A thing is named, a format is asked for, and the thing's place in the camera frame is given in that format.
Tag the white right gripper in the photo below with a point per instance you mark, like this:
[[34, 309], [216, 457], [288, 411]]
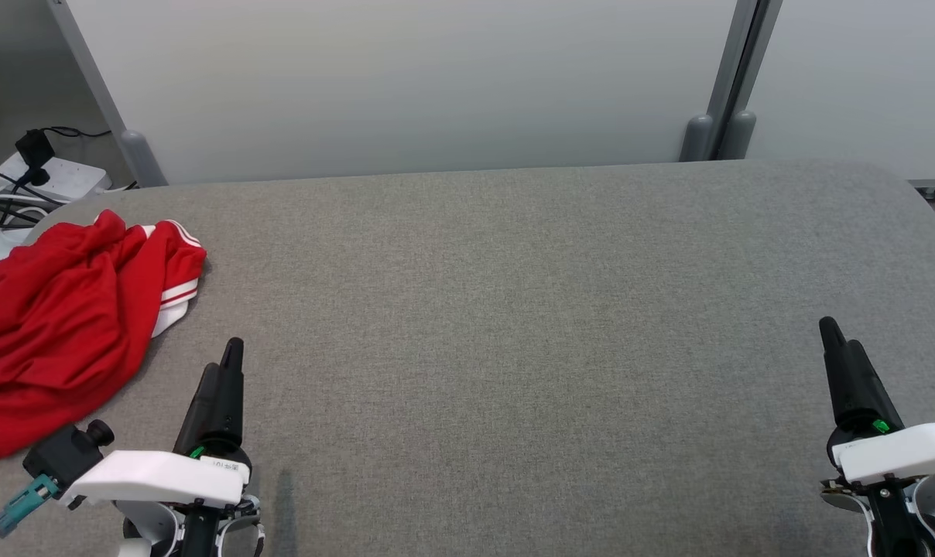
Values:
[[901, 452]]

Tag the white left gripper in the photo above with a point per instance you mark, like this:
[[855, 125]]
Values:
[[158, 476]]

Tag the red shorts with white hem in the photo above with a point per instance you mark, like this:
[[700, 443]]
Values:
[[42, 325]]

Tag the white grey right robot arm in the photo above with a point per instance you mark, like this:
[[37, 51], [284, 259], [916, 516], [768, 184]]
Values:
[[893, 518]]

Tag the white power strip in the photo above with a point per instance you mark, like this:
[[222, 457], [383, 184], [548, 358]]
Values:
[[73, 178]]

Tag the white partition panel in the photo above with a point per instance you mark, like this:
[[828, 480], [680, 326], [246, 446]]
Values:
[[862, 77], [398, 77]]

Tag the black power adapter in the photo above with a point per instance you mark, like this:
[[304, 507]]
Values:
[[34, 147]]

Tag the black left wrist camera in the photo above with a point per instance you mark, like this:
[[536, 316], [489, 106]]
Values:
[[61, 456]]

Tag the teal left camera connector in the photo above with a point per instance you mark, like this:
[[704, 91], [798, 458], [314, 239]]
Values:
[[22, 503]]

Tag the dark grey partition post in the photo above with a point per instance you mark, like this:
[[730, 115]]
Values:
[[738, 135]]

